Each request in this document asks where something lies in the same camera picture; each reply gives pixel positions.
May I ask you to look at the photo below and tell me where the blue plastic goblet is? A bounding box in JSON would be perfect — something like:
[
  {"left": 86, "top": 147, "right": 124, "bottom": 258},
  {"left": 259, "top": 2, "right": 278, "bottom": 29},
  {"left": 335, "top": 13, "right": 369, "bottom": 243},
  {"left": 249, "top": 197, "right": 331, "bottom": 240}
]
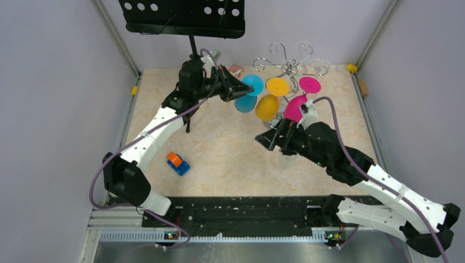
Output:
[{"left": 234, "top": 74, "right": 264, "bottom": 113}]

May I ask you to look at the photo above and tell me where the small pink card box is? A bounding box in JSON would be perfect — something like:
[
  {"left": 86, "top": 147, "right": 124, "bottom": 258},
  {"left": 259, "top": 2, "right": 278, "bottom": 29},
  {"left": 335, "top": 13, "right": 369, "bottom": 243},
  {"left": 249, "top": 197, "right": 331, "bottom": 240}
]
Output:
[{"left": 228, "top": 64, "right": 244, "bottom": 78}]

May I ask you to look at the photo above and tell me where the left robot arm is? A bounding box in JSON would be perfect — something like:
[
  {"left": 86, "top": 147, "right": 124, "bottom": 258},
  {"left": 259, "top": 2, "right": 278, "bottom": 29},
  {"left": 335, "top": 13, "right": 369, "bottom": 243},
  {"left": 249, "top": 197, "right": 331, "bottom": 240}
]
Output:
[{"left": 101, "top": 57, "right": 254, "bottom": 227}]

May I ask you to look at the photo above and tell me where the orange plastic goblet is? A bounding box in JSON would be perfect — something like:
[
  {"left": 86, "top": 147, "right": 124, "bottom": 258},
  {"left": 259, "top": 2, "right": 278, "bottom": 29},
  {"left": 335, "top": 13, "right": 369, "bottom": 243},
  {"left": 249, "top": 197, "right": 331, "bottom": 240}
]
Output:
[{"left": 255, "top": 77, "right": 290, "bottom": 122}]

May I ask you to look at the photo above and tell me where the wooden block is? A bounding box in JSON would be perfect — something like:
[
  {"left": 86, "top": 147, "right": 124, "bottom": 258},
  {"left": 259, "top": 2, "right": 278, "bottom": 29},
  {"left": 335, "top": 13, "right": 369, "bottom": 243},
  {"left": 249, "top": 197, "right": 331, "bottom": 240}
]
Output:
[{"left": 358, "top": 79, "right": 369, "bottom": 98}]

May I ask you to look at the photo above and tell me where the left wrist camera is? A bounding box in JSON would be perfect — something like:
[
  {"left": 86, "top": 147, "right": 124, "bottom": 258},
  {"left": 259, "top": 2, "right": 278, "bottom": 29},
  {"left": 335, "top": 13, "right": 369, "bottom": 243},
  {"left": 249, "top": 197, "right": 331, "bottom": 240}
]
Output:
[{"left": 210, "top": 49, "right": 221, "bottom": 61}]

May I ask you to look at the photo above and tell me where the black music stand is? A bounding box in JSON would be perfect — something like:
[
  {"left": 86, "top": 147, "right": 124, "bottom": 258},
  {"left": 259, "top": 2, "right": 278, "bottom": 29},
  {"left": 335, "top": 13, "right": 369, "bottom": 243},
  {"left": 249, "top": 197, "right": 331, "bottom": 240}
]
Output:
[{"left": 118, "top": 0, "right": 246, "bottom": 133}]

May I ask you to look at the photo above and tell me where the clear wine glass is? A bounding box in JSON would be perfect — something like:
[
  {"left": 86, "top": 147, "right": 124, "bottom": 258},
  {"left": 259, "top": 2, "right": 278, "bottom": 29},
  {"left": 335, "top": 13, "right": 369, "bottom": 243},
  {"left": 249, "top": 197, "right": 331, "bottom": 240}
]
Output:
[{"left": 309, "top": 58, "right": 331, "bottom": 77}]

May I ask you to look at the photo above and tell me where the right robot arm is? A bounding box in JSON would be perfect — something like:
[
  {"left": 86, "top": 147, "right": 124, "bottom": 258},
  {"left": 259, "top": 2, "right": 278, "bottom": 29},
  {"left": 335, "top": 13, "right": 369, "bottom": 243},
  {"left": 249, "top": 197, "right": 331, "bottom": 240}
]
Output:
[{"left": 255, "top": 119, "right": 461, "bottom": 258}]

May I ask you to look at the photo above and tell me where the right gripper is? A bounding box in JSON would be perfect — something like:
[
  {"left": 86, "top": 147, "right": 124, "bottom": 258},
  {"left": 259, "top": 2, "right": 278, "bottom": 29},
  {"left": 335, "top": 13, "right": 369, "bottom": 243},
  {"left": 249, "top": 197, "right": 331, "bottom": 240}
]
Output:
[{"left": 256, "top": 116, "right": 328, "bottom": 168}]

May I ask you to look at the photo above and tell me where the magenta plastic goblet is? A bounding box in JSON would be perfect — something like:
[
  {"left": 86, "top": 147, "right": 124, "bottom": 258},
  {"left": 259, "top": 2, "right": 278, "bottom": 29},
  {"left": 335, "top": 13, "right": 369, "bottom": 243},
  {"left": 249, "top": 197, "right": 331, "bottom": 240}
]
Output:
[{"left": 283, "top": 77, "right": 321, "bottom": 122}]

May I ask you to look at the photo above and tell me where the tall clear flute glass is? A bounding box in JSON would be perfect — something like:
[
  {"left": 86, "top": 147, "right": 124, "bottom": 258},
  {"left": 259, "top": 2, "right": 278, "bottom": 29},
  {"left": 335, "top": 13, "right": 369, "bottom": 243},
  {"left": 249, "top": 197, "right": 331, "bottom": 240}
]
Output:
[{"left": 296, "top": 43, "right": 313, "bottom": 74}]

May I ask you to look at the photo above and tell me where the small clear tumbler glass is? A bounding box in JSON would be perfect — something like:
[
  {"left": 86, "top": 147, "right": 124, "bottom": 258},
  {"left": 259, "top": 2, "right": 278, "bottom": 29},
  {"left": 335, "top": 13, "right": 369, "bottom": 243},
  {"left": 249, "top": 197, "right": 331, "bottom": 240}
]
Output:
[{"left": 279, "top": 155, "right": 298, "bottom": 169}]

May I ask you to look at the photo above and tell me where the yellow corner clamp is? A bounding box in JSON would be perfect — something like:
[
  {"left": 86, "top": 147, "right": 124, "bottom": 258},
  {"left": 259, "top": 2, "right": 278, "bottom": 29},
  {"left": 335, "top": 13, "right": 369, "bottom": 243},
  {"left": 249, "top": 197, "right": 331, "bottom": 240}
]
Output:
[{"left": 346, "top": 64, "right": 358, "bottom": 73}]

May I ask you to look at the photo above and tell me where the blue orange toy car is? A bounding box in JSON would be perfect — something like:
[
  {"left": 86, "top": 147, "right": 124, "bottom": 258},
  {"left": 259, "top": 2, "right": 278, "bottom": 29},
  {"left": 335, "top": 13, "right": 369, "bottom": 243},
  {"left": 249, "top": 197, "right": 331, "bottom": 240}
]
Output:
[{"left": 167, "top": 152, "right": 190, "bottom": 176}]

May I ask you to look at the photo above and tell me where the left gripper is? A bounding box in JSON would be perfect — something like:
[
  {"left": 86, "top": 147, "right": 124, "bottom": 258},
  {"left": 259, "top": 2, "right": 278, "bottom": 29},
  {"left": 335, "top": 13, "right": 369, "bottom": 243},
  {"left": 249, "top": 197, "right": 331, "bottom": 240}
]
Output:
[{"left": 194, "top": 64, "right": 254, "bottom": 102}]

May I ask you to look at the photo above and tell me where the chrome wine glass rack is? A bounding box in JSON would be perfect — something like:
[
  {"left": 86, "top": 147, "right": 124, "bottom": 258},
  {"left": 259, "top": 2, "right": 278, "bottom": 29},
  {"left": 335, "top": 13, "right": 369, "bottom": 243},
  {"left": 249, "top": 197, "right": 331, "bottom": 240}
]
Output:
[{"left": 252, "top": 42, "right": 314, "bottom": 129}]

